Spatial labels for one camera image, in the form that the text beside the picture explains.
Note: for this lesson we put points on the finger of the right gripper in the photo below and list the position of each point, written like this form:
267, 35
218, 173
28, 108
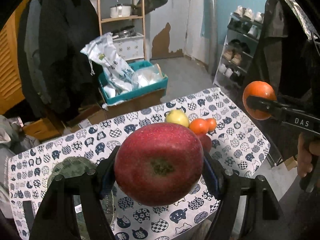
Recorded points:
262, 109

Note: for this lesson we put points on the large orange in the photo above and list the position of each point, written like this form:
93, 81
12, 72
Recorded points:
258, 88
199, 126

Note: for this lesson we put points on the teal plastic crate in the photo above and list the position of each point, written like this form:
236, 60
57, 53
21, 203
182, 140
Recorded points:
119, 97

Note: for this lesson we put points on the grey hanging bag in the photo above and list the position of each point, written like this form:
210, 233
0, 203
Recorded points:
149, 6

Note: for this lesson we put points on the small tangerine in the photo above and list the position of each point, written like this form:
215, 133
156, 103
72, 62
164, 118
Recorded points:
211, 124

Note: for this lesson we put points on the dark hanging garment right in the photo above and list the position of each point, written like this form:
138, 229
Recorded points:
287, 56

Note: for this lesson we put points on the clear plastic bag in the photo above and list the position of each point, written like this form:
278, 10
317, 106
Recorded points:
147, 76

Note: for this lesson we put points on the metal shoe rack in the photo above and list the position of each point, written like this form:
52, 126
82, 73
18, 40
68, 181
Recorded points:
243, 33

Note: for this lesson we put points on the cat pattern tablecloth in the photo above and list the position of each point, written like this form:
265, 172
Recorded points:
236, 143

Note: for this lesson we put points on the red apple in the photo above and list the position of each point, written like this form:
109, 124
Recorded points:
159, 164
206, 142

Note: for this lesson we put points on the person right hand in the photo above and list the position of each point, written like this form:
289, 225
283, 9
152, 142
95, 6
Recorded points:
305, 154

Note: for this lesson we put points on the white cooking pot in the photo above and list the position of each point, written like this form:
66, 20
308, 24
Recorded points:
120, 10

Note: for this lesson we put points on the black hanging coat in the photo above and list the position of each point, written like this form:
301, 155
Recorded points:
57, 78

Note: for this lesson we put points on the red apple front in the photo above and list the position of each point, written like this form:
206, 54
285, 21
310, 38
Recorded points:
159, 164

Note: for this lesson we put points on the wooden drawer box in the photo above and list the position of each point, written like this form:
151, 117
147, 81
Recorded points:
42, 130

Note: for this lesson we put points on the metal steamer pot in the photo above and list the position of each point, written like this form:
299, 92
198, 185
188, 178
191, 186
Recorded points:
128, 31

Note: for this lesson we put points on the large orange front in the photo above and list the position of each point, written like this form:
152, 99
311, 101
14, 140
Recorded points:
258, 88

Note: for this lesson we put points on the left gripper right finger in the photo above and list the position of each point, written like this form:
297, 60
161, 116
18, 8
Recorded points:
251, 198

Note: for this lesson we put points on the large orange back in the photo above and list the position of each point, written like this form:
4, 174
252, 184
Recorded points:
199, 126

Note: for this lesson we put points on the white rice bag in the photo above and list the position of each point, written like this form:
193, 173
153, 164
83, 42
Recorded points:
102, 51

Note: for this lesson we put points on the wooden louvered wardrobe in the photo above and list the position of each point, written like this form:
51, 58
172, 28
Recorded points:
10, 81

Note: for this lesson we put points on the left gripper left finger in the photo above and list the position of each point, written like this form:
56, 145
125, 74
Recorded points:
56, 217

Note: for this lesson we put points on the pile of grey clothes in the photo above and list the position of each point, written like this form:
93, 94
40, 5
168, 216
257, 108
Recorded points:
13, 142

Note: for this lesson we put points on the cardboard box under crate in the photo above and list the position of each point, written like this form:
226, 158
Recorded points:
135, 104

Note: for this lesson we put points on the small cardboard box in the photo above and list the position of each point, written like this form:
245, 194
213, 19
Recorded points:
92, 115

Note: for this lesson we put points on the white patterned drawer box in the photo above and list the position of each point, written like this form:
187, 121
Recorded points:
130, 48

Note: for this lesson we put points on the wooden shelf rack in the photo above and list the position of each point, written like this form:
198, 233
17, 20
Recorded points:
130, 18

